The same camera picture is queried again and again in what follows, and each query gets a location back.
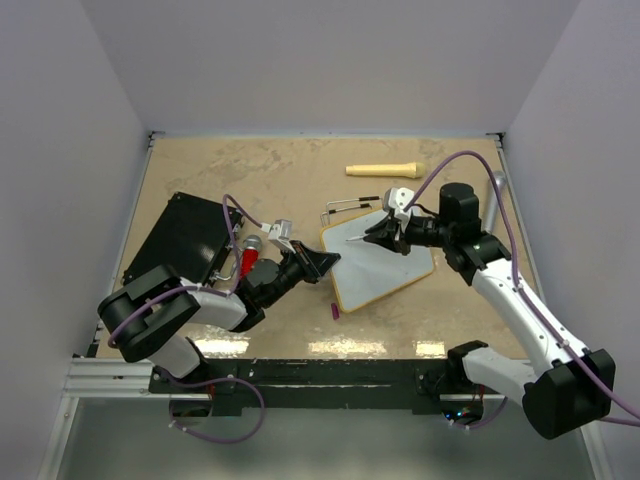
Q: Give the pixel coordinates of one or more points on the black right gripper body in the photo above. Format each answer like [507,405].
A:
[422,231]

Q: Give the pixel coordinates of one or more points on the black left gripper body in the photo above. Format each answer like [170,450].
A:
[293,268]

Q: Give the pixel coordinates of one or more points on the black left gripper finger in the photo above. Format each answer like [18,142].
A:
[317,261]
[314,273]

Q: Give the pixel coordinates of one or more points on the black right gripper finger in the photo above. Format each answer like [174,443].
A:
[391,241]
[386,227]

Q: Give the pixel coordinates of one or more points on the pink and white marker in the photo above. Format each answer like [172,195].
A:
[356,238]

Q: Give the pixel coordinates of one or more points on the yellow framed whiteboard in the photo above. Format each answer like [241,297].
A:
[366,272]

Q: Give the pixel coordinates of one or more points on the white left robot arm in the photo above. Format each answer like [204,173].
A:
[144,317]

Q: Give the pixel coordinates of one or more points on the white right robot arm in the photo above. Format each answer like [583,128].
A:
[565,385]

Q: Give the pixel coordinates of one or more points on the red toy microphone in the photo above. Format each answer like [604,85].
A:
[252,246]

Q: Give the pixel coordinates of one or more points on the cream toy microphone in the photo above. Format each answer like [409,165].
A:
[412,170]

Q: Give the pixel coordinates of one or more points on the silver toy microphone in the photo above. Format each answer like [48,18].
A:
[495,188]

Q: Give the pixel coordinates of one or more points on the black hard case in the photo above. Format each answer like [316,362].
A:
[190,236]

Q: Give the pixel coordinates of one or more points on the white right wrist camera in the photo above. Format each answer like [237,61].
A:
[395,201]

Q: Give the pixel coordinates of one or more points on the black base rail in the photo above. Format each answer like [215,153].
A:
[416,385]

